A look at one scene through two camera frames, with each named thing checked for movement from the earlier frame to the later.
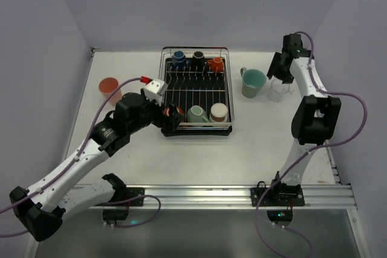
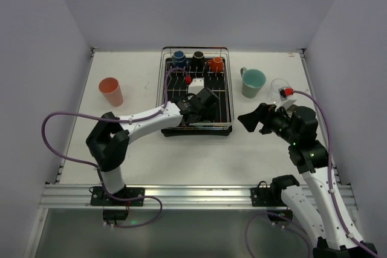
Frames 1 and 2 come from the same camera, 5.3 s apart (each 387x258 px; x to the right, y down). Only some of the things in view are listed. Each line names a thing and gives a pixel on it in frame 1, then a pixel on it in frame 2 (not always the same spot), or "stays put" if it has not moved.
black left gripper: [166, 113] -> [199, 116]
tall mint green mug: [252, 81] stays put
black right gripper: [278, 67] -> [265, 119]
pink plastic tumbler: [107, 86] stays put
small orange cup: [217, 64] stays put
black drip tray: [200, 90] stays put
